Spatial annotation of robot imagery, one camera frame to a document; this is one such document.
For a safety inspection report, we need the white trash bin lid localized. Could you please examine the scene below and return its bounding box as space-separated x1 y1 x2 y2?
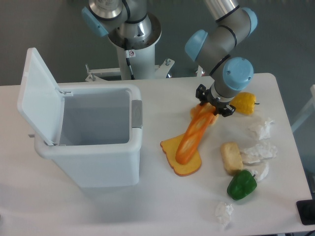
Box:
17 48 73 146

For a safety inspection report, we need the long orange baguette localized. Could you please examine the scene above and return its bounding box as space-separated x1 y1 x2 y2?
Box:
175 110 214 165

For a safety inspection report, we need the yellow bell pepper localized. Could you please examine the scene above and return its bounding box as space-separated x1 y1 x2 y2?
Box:
229 92 259 115

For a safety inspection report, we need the pale rectangular bread piece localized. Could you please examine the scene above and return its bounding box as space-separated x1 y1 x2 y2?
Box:
220 142 243 176

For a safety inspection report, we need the crumpled white tissue upper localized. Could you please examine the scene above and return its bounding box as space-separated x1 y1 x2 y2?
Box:
248 118 274 141

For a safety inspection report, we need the crumpled white tissue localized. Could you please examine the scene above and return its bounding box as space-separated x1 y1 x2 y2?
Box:
240 141 278 182
248 118 274 141
215 202 234 228

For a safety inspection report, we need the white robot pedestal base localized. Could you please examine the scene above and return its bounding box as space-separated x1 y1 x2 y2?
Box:
86 13 175 82

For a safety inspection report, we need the black cable on pedestal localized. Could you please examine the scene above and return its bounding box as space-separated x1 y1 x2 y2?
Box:
124 38 135 80

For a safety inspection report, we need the crumpled white tissue lower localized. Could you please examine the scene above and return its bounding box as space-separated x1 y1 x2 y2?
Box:
215 202 234 228

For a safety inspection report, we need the orange toast slice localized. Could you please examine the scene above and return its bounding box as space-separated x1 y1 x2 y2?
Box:
160 134 202 177

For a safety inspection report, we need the green bell pepper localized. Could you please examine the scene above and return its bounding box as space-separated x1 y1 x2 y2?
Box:
227 170 257 201

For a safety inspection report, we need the black device at edge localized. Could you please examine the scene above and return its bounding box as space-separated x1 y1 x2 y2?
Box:
296 200 315 225

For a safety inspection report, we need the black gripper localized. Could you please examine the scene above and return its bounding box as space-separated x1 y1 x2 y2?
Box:
195 84 236 117

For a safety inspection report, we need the crumpled white tissue middle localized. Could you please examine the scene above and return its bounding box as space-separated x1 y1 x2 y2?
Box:
240 141 278 182

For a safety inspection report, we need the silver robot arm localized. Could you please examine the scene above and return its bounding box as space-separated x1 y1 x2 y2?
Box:
81 0 257 117

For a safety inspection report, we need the white trash bin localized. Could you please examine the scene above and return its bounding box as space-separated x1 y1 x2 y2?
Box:
34 83 142 188

